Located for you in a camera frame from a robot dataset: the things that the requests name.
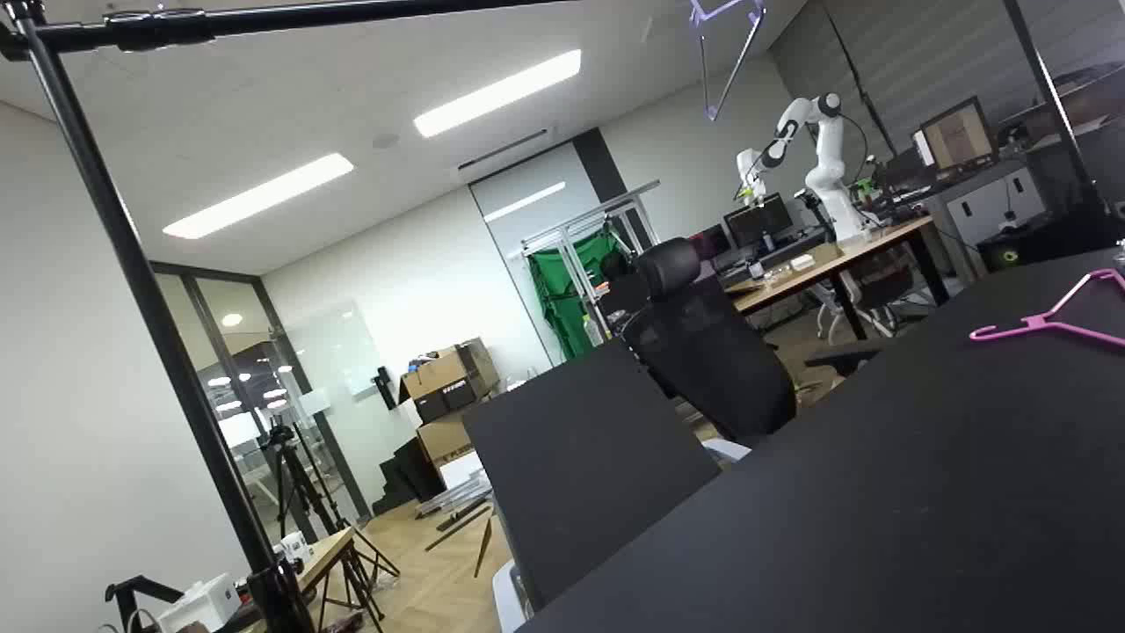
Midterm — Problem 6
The pink plastic clothes hanger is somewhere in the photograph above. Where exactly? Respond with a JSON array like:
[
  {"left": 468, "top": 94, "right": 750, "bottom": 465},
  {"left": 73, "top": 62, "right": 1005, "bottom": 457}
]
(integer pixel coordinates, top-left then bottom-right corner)
[{"left": 965, "top": 265, "right": 1125, "bottom": 353}]

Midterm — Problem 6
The lavender clothes hanger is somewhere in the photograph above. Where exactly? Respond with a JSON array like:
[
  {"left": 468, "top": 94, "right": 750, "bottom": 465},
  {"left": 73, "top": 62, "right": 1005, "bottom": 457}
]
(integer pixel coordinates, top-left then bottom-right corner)
[{"left": 680, "top": 0, "right": 770, "bottom": 128}]

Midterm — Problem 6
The green cloth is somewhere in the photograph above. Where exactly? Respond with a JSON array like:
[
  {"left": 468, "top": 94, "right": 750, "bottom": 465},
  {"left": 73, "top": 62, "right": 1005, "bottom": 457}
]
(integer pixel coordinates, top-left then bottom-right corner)
[{"left": 523, "top": 224, "right": 637, "bottom": 366}]

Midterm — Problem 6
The silver metal garment rack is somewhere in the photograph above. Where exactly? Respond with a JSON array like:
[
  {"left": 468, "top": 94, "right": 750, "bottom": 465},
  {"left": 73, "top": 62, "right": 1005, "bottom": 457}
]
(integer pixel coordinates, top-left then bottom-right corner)
[{"left": 516, "top": 176, "right": 663, "bottom": 354}]

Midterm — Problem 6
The large cardboard box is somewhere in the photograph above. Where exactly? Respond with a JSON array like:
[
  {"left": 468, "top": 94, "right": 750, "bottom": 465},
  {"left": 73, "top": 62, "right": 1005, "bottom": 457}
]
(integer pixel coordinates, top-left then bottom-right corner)
[{"left": 400, "top": 334, "right": 502, "bottom": 427}]

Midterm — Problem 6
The black flat board panel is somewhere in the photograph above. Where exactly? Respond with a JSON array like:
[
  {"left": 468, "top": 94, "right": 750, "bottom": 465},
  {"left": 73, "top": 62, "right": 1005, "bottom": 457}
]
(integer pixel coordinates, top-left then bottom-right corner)
[{"left": 461, "top": 342, "right": 723, "bottom": 613}]

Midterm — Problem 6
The black mesh office chair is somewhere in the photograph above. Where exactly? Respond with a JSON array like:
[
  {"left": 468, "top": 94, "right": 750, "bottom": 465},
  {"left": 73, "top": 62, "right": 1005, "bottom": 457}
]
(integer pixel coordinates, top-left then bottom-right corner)
[{"left": 617, "top": 237, "right": 801, "bottom": 449}]

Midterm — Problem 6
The small cardboard box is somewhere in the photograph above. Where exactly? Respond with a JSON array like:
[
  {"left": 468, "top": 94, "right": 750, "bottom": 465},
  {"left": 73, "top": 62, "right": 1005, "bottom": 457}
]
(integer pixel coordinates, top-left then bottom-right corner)
[{"left": 414, "top": 414, "right": 477, "bottom": 468}]

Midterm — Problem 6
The dark desktop monitor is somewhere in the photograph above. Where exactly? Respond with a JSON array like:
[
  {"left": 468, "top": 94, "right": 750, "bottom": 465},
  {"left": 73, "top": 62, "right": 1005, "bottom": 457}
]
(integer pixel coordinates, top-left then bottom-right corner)
[{"left": 722, "top": 191, "right": 801, "bottom": 257}]

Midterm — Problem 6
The long ceiling light panel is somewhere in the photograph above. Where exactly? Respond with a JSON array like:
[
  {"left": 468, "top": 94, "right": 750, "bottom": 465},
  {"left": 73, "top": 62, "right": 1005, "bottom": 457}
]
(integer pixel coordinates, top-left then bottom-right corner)
[
  {"left": 410, "top": 47, "right": 587, "bottom": 142},
  {"left": 158, "top": 152, "right": 358, "bottom": 243}
]

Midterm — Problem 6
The wooden desk with black legs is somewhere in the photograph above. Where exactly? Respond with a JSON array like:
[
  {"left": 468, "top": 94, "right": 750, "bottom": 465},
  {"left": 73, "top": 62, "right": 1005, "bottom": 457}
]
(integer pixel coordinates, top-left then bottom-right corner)
[{"left": 723, "top": 210, "right": 954, "bottom": 345}]

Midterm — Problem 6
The wooden folding stool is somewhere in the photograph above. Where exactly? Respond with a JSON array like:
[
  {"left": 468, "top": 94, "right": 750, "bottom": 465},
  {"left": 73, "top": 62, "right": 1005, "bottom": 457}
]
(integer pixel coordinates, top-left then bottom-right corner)
[{"left": 291, "top": 525, "right": 400, "bottom": 633}]

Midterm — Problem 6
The black rack upright pole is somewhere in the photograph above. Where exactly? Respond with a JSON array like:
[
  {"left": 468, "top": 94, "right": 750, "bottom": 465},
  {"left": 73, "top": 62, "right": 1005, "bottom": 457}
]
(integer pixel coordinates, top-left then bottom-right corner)
[{"left": 13, "top": 31, "right": 315, "bottom": 633}]

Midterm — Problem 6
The computer monitor with bright screen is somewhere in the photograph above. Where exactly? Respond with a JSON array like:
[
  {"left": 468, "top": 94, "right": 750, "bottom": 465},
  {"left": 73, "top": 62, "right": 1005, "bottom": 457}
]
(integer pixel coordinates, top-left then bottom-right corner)
[{"left": 909, "top": 94, "right": 999, "bottom": 179}]

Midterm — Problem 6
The white drawer cabinet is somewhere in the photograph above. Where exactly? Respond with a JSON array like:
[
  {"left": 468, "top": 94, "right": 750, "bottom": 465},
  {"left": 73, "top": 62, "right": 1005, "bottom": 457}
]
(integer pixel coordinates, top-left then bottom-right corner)
[{"left": 941, "top": 163, "right": 1051, "bottom": 249}]

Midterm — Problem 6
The white small device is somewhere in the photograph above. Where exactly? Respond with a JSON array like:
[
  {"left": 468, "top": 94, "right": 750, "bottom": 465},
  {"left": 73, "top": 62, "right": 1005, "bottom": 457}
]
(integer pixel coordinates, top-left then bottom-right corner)
[{"left": 155, "top": 574, "right": 242, "bottom": 633}]

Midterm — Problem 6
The thin black slanted pole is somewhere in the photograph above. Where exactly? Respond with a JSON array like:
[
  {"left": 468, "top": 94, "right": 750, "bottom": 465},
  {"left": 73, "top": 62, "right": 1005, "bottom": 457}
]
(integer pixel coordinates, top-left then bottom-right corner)
[{"left": 1003, "top": 0, "right": 1115, "bottom": 224}]

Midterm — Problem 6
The black camera tripod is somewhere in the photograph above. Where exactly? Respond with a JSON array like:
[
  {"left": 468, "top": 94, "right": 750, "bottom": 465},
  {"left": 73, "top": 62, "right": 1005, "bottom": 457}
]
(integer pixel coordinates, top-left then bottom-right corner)
[{"left": 256, "top": 419, "right": 344, "bottom": 542}]

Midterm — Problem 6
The black horizontal clothes rail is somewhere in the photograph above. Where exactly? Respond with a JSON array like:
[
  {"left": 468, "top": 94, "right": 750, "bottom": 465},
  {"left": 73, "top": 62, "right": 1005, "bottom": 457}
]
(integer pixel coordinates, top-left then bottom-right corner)
[{"left": 0, "top": 0, "right": 555, "bottom": 60}]

